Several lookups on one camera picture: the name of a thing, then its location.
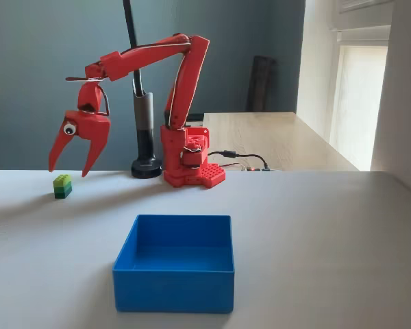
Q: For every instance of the white window blind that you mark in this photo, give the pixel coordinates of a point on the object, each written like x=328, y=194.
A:
x=359, y=103

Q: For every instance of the green lego brick stack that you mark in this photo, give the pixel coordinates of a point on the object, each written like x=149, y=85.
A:
x=62, y=188

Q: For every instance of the blue plastic box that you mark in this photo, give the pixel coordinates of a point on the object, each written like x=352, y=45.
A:
x=174, y=291

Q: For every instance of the red robot arm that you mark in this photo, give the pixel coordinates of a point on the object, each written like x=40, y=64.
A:
x=188, y=85

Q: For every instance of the black gooseneck stand grey sleeve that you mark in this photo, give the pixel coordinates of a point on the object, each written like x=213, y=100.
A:
x=144, y=113

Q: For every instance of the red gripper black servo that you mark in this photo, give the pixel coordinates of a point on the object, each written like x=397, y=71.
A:
x=88, y=125

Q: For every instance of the dark wooden board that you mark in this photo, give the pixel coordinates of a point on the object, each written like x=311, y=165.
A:
x=260, y=85

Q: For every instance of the small controller board red light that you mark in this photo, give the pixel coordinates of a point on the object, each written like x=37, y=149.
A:
x=257, y=169

